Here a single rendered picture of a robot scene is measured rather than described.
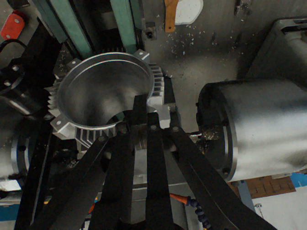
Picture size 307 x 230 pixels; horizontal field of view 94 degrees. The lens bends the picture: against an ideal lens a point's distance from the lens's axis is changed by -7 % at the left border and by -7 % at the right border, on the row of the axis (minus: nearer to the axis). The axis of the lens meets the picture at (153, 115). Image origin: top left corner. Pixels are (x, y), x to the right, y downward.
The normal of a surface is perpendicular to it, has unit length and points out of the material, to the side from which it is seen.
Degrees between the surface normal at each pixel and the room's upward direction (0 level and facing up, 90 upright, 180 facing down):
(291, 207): 90
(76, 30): 0
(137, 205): 90
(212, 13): 0
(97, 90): 40
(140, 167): 90
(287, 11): 0
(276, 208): 90
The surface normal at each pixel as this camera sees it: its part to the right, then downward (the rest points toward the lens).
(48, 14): 0.77, 0.51
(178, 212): -0.08, -0.50
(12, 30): 0.10, 0.86
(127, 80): -0.19, 0.86
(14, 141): 0.65, -0.34
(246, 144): -0.01, 0.10
